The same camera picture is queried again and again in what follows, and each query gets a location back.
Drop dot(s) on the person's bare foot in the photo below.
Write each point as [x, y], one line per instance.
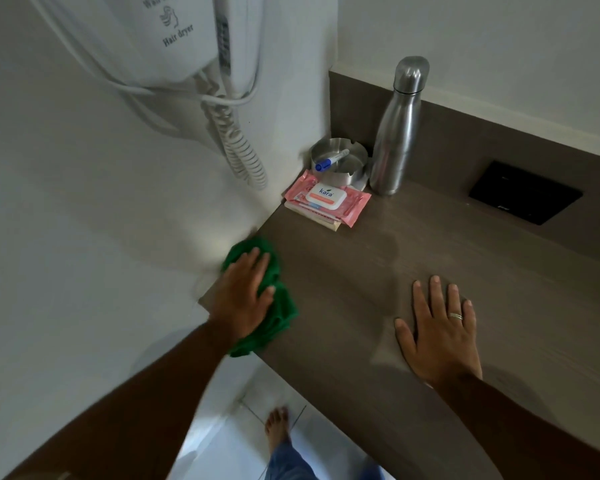
[277, 427]

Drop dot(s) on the person's left forearm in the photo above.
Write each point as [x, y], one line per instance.
[125, 414]

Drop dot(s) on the green cleaning cloth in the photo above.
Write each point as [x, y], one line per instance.
[272, 299]

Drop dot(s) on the person's left middle finger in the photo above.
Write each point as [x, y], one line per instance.
[245, 262]

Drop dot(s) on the person's right hand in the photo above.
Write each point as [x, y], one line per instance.
[442, 344]

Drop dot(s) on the blue capped marker pen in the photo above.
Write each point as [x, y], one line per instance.
[331, 160]

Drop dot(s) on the person's left thumb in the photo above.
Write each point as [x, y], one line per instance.
[266, 300]

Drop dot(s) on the person's right middle finger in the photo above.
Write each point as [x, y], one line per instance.
[437, 302]

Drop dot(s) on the white wall hair dryer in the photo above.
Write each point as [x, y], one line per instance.
[155, 37]

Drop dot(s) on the round metal ashtray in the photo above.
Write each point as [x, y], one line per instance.
[341, 162]

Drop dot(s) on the person's right forearm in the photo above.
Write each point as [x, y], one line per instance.
[520, 434]

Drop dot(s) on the black wall socket panel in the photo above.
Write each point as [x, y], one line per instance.
[525, 192]

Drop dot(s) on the cream flat packet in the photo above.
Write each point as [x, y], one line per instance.
[314, 217]

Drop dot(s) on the stainless steel water bottle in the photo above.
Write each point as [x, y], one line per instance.
[397, 132]

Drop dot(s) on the person's blue jeans leg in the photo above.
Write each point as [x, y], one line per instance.
[300, 464]

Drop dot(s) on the pink wet wipes packet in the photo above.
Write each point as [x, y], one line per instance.
[327, 197]

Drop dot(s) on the person's left hand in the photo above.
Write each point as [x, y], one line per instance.
[237, 304]

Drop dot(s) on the person's right little finger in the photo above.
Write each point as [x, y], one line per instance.
[470, 319]

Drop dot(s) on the person's right thumb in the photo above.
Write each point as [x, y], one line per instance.
[405, 339]

